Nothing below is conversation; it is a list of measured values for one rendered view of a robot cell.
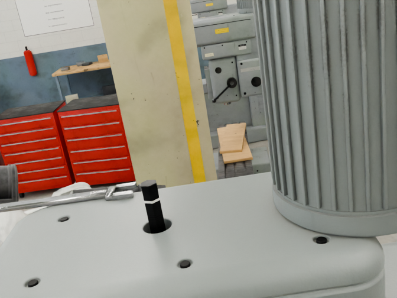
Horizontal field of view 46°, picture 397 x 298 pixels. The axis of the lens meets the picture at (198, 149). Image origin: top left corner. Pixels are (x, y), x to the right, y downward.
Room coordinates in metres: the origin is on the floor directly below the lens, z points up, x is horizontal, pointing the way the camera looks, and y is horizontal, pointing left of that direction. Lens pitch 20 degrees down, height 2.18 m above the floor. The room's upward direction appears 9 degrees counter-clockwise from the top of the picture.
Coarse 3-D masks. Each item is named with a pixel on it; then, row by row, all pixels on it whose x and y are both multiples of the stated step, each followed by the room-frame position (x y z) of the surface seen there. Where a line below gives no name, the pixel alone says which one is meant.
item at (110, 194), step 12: (84, 192) 0.65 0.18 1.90; (96, 192) 0.65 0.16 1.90; (108, 192) 0.64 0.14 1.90; (120, 192) 0.63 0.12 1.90; (132, 192) 0.63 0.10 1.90; (0, 204) 0.66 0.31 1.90; (12, 204) 0.65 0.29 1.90; (24, 204) 0.65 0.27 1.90; (36, 204) 0.64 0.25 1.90; (48, 204) 0.64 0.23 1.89
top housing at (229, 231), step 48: (192, 192) 0.61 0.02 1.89; (240, 192) 0.58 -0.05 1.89; (48, 240) 0.54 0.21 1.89; (96, 240) 0.52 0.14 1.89; (144, 240) 0.50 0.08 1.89; (192, 240) 0.48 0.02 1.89; (240, 240) 0.46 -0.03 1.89; (288, 240) 0.45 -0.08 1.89; (336, 240) 0.43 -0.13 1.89; (0, 288) 0.44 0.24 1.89; (48, 288) 0.43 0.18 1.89; (96, 288) 0.42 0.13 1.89; (144, 288) 0.41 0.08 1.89; (192, 288) 0.40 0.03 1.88; (240, 288) 0.40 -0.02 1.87; (288, 288) 0.39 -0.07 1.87; (336, 288) 0.40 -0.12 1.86; (384, 288) 0.41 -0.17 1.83
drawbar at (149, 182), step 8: (144, 184) 0.52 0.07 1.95; (152, 184) 0.52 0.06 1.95; (144, 192) 0.52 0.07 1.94; (152, 192) 0.52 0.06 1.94; (144, 200) 0.52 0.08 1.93; (152, 200) 0.52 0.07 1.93; (152, 208) 0.52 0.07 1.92; (160, 208) 0.52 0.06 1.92; (152, 216) 0.52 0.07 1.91; (160, 216) 0.52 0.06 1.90; (152, 224) 0.52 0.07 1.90; (160, 224) 0.52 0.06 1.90; (152, 232) 0.52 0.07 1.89
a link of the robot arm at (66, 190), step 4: (72, 184) 1.34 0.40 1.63; (76, 184) 1.34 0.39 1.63; (80, 184) 1.34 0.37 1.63; (84, 184) 1.34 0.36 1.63; (88, 184) 1.36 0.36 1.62; (64, 188) 1.34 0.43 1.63; (68, 188) 1.34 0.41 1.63; (72, 188) 1.33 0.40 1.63; (76, 188) 1.33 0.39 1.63; (56, 192) 1.34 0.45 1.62; (60, 192) 1.33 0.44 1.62; (64, 192) 1.33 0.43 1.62; (68, 192) 1.33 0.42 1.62; (52, 196) 1.33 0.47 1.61
